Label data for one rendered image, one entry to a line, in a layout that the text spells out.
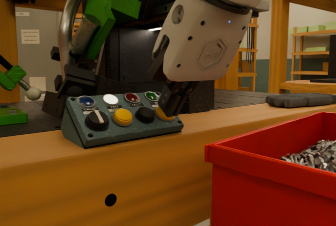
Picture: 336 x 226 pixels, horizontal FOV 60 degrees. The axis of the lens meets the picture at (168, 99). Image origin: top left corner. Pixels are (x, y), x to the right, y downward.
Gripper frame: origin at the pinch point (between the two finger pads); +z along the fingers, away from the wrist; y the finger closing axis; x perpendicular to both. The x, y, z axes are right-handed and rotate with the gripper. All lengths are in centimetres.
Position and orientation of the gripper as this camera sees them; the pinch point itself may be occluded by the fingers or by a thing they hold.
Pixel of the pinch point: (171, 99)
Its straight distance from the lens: 41.1
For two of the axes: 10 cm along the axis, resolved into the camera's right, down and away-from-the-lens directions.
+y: 7.9, -0.7, 6.0
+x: -5.0, -6.4, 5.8
